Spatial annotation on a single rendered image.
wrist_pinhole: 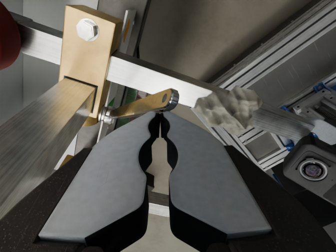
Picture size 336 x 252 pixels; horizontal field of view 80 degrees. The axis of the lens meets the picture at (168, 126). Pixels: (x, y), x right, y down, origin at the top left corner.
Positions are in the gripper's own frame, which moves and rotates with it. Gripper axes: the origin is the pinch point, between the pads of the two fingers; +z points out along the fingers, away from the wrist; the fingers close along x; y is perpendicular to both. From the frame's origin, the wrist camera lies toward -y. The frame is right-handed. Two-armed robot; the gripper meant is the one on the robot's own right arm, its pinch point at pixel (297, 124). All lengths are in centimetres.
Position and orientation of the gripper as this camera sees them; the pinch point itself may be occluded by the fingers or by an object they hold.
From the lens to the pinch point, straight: 38.1
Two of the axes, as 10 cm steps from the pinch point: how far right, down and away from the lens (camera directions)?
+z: -0.2, -5.1, 8.6
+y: 9.4, 2.8, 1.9
